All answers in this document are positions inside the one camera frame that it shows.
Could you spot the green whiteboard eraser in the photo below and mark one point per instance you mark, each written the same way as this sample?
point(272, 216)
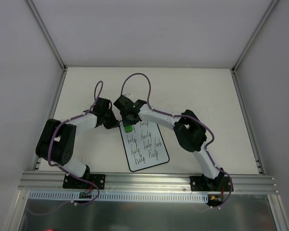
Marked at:
point(128, 128)

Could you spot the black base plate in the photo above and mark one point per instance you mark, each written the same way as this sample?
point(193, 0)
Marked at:
point(197, 184)
point(71, 182)

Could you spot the right aluminium frame post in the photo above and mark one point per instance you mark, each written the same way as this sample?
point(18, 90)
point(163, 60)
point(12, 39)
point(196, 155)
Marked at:
point(263, 20)

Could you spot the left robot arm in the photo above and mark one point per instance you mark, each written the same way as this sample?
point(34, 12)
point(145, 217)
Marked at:
point(56, 143)

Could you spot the left aluminium frame post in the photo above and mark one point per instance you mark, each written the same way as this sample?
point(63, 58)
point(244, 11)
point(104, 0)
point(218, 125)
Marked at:
point(37, 17)

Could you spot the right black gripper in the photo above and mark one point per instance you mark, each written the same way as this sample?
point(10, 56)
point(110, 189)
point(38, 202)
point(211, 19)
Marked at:
point(129, 118)

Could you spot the aluminium mounting rail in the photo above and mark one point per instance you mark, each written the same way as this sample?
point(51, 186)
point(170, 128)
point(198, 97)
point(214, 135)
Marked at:
point(145, 183)

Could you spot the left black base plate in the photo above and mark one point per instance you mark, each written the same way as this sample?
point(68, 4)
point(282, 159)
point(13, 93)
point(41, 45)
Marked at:
point(71, 182)

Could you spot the small black-framed whiteboard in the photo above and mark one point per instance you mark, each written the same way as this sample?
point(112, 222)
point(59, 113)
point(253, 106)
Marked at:
point(144, 146)

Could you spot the white slotted cable duct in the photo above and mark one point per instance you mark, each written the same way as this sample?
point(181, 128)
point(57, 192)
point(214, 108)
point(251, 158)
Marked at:
point(121, 196)

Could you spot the aluminium frame post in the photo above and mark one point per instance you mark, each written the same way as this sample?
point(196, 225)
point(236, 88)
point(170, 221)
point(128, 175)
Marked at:
point(37, 17)
point(263, 20)

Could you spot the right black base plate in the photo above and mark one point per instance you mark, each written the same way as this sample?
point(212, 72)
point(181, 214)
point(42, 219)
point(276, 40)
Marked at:
point(197, 184)

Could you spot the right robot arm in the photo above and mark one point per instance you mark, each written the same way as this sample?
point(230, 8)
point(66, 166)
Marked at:
point(189, 131)

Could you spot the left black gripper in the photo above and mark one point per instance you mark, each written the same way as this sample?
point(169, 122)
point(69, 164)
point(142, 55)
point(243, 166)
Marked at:
point(111, 121)

